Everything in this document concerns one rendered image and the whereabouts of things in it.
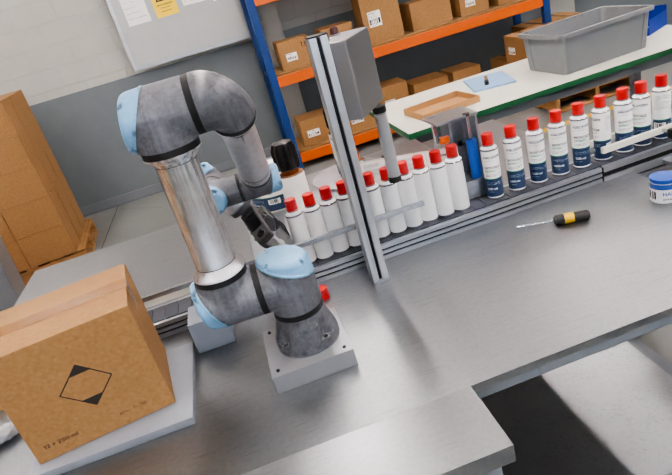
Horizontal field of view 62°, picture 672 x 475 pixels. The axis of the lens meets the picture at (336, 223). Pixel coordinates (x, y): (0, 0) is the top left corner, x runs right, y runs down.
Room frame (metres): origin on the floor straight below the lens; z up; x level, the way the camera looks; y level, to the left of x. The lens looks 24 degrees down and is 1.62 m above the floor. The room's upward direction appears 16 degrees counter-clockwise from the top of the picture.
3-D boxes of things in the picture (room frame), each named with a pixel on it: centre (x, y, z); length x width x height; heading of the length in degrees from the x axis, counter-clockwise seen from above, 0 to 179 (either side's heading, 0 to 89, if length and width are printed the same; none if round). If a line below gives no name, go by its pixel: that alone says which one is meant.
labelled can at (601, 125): (1.59, -0.87, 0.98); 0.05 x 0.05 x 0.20
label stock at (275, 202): (2.04, 0.19, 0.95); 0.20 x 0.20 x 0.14
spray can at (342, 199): (1.49, -0.05, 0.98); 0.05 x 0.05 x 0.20
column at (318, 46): (1.35, -0.07, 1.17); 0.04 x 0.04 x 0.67; 7
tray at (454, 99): (2.97, -0.73, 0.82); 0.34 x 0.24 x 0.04; 103
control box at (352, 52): (1.42, -0.13, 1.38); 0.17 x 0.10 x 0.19; 152
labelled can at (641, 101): (1.61, -1.01, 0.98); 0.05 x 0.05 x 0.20
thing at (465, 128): (1.63, -0.42, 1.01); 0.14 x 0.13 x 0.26; 97
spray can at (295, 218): (1.47, 0.11, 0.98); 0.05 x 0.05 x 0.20
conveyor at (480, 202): (1.49, -0.01, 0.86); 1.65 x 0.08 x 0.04; 97
